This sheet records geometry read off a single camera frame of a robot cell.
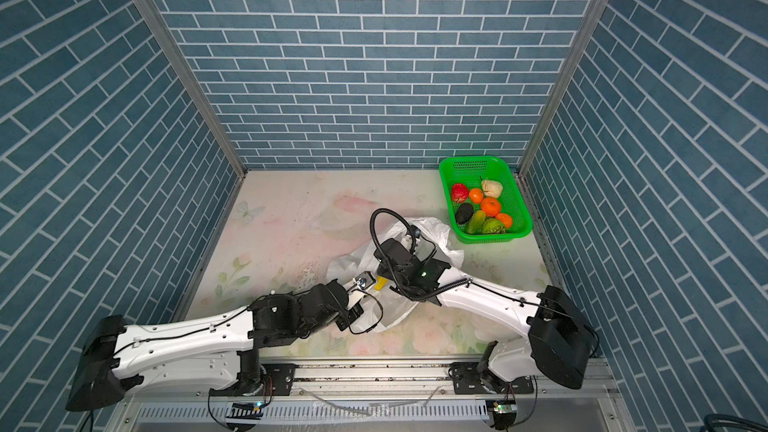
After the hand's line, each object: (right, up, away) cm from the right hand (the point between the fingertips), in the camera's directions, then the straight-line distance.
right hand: (380, 259), depth 82 cm
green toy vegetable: (+31, +9, +18) cm, 37 cm away
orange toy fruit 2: (+34, +18, +26) cm, 46 cm away
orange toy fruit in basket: (+43, +9, +20) cm, 48 cm away
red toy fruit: (+27, +19, +26) cm, 42 cm away
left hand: (-3, -7, -8) cm, 11 cm away
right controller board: (+31, -37, -8) cm, 49 cm away
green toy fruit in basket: (+36, +8, +14) cm, 39 cm away
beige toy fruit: (+39, +20, +27) cm, 51 cm away
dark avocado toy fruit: (+28, +11, +20) cm, 36 cm away
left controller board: (-32, -35, -9) cm, 49 cm away
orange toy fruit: (+38, +14, +23) cm, 46 cm away
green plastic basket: (+33, +27, +34) cm, 55 cm away
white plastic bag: (+2, -5, -23) cm, 24 cm away
